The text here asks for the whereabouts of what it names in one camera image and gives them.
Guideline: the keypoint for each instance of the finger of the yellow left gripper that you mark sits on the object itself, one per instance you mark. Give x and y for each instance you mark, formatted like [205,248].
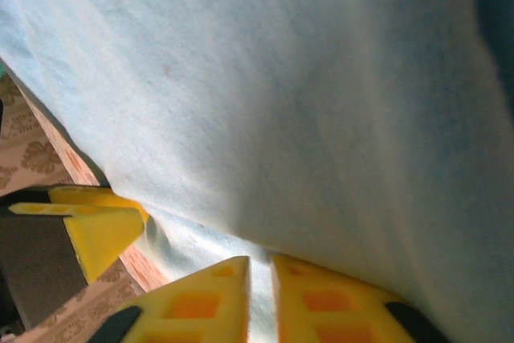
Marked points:
[100,198]
[104,238]

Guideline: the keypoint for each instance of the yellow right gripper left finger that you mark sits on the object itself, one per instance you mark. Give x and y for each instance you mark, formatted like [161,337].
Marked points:
[192,311]

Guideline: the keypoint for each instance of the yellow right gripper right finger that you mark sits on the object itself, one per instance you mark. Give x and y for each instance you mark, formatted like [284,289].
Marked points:
[321,311]

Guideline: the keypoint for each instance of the teal plastic basket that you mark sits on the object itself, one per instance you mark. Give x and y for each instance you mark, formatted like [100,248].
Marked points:
[1,70]

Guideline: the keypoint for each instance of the light blue printed t-shirt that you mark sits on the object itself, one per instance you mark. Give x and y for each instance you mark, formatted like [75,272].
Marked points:
[281,98]

